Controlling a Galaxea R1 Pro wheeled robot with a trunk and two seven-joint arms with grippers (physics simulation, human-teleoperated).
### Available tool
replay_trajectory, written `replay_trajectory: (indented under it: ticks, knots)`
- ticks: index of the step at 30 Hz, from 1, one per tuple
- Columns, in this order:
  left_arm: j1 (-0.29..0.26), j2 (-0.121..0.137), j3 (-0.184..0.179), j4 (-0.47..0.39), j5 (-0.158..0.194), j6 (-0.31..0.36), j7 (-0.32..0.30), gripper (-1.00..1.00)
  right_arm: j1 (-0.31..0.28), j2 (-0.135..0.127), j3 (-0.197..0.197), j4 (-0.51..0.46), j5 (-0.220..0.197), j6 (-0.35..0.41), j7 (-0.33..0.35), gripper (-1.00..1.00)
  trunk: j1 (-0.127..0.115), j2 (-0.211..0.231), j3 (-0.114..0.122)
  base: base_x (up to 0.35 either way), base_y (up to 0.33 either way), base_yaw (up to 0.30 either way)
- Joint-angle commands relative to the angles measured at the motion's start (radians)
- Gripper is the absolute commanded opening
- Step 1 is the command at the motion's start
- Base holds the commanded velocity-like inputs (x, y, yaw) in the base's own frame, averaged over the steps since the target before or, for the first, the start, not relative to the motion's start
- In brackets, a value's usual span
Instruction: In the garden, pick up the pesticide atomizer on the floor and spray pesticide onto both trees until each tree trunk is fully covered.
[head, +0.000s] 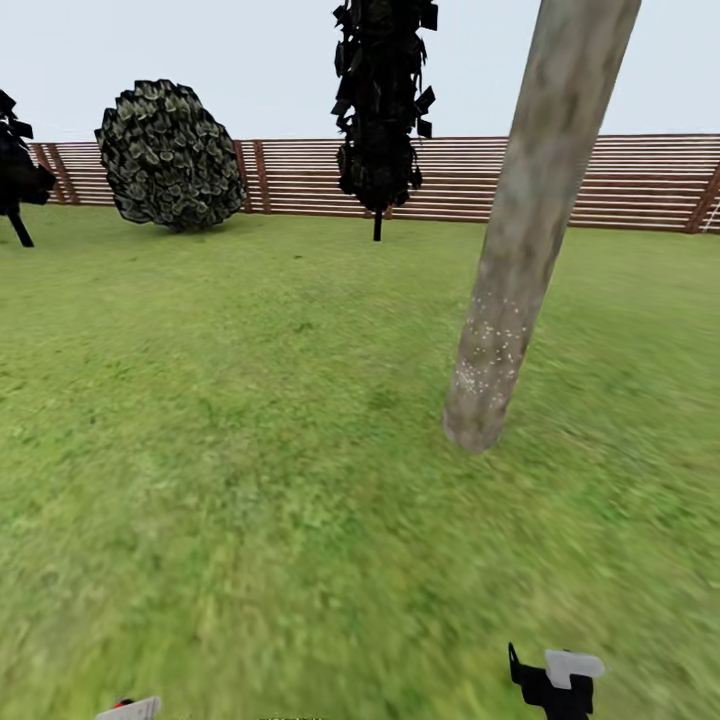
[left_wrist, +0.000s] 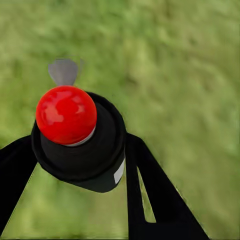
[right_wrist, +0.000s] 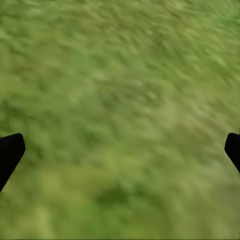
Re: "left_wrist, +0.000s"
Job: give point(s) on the pesticide atomizer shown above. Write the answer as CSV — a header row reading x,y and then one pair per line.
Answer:
x,y
78,137

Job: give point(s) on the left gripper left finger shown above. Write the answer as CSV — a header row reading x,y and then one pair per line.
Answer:
x,y
17,162

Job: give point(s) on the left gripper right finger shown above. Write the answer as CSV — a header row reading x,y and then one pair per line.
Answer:
x,y
174,220

